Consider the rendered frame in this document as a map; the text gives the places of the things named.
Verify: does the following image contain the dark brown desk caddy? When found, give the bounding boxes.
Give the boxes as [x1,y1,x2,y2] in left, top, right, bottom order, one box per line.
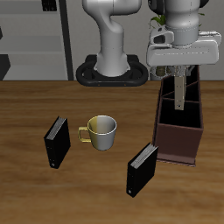
[151,65,205,168]

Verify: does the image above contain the black book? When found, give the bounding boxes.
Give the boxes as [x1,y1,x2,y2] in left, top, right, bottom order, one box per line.
[125,142,159,199]
[43,115,72,170]

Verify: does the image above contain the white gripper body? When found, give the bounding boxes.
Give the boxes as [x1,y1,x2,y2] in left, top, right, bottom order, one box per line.
[146,30,222,68]

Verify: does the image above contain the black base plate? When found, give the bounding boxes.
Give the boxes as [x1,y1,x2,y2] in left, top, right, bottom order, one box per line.
[75,53,150,88]

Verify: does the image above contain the green pot plant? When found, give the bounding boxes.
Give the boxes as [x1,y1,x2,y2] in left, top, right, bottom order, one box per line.
[149,12,206,82]

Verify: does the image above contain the black binders on shelf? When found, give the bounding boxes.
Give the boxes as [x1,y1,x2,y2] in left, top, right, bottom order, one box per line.
[41,0,58,12]

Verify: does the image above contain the white and yellow mug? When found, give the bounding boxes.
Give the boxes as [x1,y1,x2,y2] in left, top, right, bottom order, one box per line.
[77,115,118,152]

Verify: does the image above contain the grey shelf unit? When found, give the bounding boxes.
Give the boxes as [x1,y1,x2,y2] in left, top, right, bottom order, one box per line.
[0,0,75,81]

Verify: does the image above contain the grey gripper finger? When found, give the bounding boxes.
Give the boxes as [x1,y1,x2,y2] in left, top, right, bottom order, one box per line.
[173,66,180,111]
[179,66,186,111]

